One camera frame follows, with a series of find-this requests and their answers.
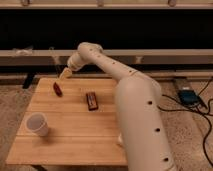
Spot wooden rail shelf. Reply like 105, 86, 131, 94
0, 49, 213, 66

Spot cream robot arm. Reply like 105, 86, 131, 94
67, 42, 177, 171

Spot clear plastic wrap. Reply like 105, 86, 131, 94
13, 47, 33, 57

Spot brown chocolate bar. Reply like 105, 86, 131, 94
86, 92, 98, 111

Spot black cable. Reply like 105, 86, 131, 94
157, 78, 213, 168

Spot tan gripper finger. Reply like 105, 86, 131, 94
59, 67, 72, 79

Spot small white box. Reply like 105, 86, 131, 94
117, 134, 123, 146

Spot wooden table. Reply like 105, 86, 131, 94
6, 78, 126, 166

